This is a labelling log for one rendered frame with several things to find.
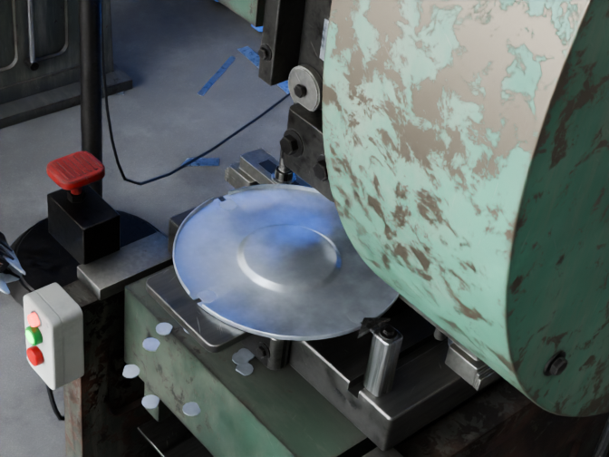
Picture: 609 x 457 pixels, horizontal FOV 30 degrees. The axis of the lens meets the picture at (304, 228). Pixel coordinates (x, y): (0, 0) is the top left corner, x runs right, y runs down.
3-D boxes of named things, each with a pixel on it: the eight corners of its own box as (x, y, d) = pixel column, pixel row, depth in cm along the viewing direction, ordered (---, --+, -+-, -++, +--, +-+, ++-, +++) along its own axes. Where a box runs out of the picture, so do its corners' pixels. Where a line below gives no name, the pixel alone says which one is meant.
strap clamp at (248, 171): (298, 241, 157) (305, 181, 150) (224, 179, 166) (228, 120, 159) (330, 226, 160) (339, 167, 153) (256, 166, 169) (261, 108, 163)
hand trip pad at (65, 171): (66, 228, 156) (65, 184, 152) (43, 206, 160) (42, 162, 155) (110, 211, 160) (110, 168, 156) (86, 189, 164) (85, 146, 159)
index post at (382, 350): (377, 399, 135) (389, 342, 129) (360, 384, 137) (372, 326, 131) (393, 389, 137) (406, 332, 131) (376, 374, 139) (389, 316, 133)
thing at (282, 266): (303, 164, 158) (304, 160, 157) (451, 281, 142) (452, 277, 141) (127, 236, 142) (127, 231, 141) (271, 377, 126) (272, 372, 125)
